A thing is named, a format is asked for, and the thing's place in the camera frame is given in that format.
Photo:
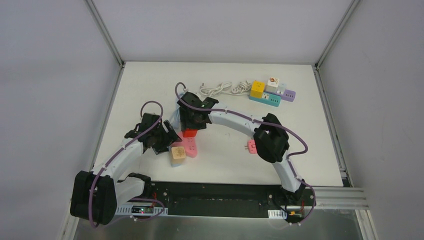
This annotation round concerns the yellow cube socket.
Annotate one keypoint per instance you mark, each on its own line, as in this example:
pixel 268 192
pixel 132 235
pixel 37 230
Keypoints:
pixel 257 89

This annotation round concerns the pink plug adapter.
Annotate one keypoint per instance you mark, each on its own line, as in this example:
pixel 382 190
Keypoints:
pixel 251 146

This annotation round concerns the beige cube socket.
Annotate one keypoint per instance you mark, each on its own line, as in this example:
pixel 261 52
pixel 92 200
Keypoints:
pixel 178 155

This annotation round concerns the aluminium frame rail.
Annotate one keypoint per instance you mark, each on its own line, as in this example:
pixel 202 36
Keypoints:
pixel 96 15

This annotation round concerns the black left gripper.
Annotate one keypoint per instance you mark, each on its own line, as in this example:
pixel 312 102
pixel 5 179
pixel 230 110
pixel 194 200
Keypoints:
pixel 166 139

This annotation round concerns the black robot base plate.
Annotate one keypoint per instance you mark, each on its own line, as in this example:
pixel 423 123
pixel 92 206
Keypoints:
pixel 219 200

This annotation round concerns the purple power strip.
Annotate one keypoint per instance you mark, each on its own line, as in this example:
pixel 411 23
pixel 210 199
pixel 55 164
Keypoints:
pixel 286 94

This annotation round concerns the red cube socket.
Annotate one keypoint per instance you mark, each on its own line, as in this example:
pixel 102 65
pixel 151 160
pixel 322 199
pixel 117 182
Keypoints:
pixel 189 133

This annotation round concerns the pink power strip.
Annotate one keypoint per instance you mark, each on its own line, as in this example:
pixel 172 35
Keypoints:
pixel 189 145

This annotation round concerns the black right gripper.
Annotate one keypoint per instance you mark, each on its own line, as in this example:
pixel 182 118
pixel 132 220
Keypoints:
pixel 192 122

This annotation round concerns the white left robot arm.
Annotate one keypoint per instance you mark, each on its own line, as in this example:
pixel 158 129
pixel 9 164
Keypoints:
pixel 98 193

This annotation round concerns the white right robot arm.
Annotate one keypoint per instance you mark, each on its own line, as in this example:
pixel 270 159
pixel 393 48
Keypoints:
pixel 270 137

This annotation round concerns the teal power strip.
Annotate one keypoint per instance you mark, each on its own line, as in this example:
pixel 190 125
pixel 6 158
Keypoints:
pixel 267 99

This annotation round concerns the white cube socket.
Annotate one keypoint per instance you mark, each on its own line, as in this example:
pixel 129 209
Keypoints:
pixel 272 85

